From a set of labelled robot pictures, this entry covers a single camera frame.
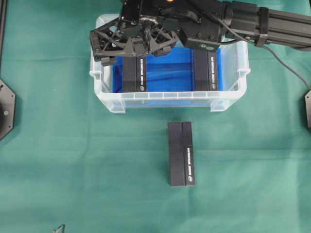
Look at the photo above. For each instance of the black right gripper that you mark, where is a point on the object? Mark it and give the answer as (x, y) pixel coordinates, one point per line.
(137, 32)

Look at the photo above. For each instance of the black RealSense box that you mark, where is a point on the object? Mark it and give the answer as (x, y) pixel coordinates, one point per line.
(134, 76)
(181, 154)
(205, 70)

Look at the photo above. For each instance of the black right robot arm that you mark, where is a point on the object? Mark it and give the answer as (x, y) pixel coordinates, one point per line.
(231, 21)

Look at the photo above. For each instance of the blue foam case liner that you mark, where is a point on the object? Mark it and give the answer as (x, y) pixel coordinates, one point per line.
(170, 73)

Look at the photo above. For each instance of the clear plastic storage case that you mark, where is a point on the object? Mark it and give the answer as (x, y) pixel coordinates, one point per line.
(234, 69)

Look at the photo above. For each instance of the green table cloth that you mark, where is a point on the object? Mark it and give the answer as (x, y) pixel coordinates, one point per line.
(70, 161)

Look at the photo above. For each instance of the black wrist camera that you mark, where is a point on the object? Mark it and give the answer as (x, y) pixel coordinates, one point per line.
(197, 43)

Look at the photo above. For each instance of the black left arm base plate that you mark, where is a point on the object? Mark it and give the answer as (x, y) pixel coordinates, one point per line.
(7, 109)

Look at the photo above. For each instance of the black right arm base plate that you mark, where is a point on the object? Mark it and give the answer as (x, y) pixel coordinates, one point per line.
(308, 109)

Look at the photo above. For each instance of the small metal bracket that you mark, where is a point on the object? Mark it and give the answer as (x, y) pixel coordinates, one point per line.
(60, 229)

